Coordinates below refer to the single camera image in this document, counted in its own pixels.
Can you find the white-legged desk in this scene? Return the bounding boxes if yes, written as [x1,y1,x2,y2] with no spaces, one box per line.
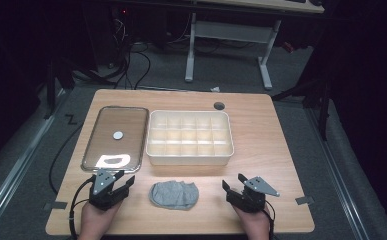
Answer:
[184,0,326,91]

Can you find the bundle of black cables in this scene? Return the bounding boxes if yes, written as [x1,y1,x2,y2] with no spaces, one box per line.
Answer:
[70,13,153,91]

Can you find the person's right hand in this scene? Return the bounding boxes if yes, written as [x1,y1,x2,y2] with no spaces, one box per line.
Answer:
[232,203,271,233]

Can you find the person's left hand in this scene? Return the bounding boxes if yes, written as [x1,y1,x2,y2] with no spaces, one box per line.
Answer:
[80,200,123,232]

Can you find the black floor cable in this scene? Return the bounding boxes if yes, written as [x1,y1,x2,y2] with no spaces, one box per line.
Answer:
[48,122,85,195]

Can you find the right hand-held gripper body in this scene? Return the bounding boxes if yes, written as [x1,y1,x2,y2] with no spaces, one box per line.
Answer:
[226,176,281,213]

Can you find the black metal stand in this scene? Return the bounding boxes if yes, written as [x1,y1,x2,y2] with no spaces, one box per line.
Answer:
[42,56,77,120]
[271,66,332,141]

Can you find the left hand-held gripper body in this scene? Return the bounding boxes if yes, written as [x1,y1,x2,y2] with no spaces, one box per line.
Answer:
[88,168,131,212]

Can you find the white compartment storage box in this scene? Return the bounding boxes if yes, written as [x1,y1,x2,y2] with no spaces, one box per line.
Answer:
[145,109,235,167]

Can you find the grey sock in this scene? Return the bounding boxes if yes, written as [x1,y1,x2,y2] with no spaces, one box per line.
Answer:
[148,180,200,211]

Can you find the grey tape strip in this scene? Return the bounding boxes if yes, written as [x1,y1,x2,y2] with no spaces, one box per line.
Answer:
[42,201,69,211]
[295,195,315,206]

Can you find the clear plastic box lid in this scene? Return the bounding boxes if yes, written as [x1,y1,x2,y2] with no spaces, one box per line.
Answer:
[81,105,150,174]

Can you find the left hand-held gripper cable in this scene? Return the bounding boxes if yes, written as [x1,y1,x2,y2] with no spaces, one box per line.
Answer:
[67,175,97,240]

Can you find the right hand-held gripper cable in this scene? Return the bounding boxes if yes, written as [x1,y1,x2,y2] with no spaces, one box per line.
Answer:
[263,199,277,240]

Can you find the hand-held gripper cable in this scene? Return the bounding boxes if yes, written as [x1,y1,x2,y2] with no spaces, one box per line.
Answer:
[263,199,277,240]
[67,175,97,240]

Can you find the metal floor rail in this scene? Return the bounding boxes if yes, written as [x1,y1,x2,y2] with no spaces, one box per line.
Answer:
[305,106,373,240]
[0,87,69,236]

